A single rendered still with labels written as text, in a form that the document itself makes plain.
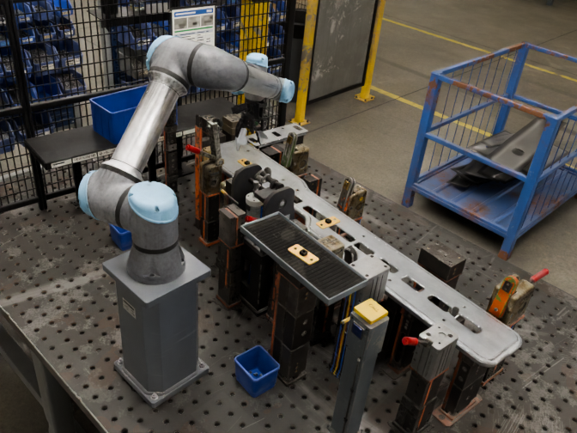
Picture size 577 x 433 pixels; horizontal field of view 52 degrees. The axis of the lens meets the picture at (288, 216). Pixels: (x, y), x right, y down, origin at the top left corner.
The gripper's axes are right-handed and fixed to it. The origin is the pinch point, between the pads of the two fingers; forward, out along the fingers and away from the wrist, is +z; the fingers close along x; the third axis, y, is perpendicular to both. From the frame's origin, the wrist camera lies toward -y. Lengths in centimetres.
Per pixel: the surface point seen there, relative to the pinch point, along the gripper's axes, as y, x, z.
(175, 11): -55, 1, -35
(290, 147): 7.0, 15.4, 1.6
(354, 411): 99, -35, 26
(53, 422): 7, -88, 89
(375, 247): 66, 3, 8
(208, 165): 0.7, -18.2, 3.3
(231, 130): -23.8, 9.1, 6.2
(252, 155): -4.6, 5.8, 8.3
